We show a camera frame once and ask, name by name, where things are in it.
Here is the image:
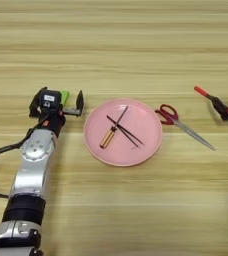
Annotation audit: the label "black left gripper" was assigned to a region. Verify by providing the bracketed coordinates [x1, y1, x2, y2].
[29, 87, 85, 136]

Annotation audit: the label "red and black marker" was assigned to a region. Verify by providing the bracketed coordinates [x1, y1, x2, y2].
[193, 85, 228, 117]

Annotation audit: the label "black chopsticks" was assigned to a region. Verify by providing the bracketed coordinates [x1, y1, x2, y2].
[106, 114, 145, 149]

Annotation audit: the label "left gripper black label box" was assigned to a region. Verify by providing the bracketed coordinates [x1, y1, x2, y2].
[39, 89, 63, 110]

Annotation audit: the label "pink round plate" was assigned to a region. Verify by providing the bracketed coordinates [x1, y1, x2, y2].
[83, 97, 164, 167]

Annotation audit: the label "red handled scissors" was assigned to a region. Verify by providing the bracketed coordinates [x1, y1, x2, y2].
[154, 104, 216, 152]

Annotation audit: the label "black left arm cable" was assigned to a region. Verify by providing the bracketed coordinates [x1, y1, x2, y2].
[0, 124, 40, 200]

